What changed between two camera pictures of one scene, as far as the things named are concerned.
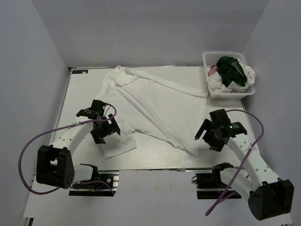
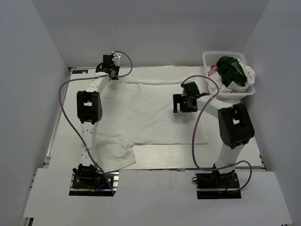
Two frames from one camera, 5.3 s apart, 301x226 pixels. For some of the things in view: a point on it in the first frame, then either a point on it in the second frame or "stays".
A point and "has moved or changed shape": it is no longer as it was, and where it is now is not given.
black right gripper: [207, 125] → [178, 99]
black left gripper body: [104, 124] → [116, 70]
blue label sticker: [79, 71] stays
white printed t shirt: [216, 82] stays
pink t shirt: [213, 69] stays
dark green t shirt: [230, 70] stays
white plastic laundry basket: [210, 59] stays
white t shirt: [137, 99] has moved or changed shape
